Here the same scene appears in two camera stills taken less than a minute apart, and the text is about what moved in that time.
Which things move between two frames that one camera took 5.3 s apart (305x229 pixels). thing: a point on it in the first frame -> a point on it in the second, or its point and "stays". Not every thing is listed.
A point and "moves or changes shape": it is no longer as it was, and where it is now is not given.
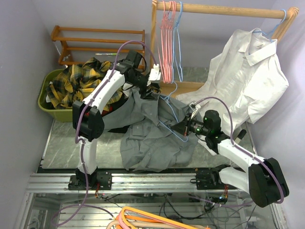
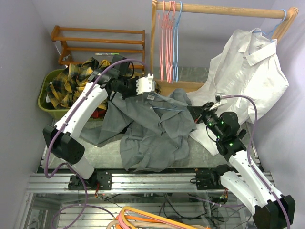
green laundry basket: x=60 y=114 stays
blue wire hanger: x=168 y=99 -> x=168 y=109
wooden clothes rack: x=288 y=15 stays
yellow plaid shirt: x=74 y=82 stays
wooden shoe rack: x=98 y=40 stays
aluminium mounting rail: x=122 y=182 stays
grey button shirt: x=148 y=141 moves or changes shape
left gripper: x=149 y=95 -> x=134 y=92
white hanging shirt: x=246 y=72 stays
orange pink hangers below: x=129 y=218 stays
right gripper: x=184 y=127 -> x=197 y=111
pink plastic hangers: x=166 y=44 stays
